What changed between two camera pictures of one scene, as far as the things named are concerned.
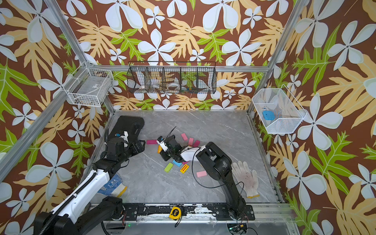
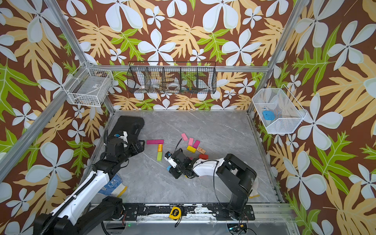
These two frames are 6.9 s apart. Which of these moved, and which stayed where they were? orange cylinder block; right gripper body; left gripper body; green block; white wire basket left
Moved: right gripper body; green block
Stayed: white wire basket left; left gripper body; orange cylinder block
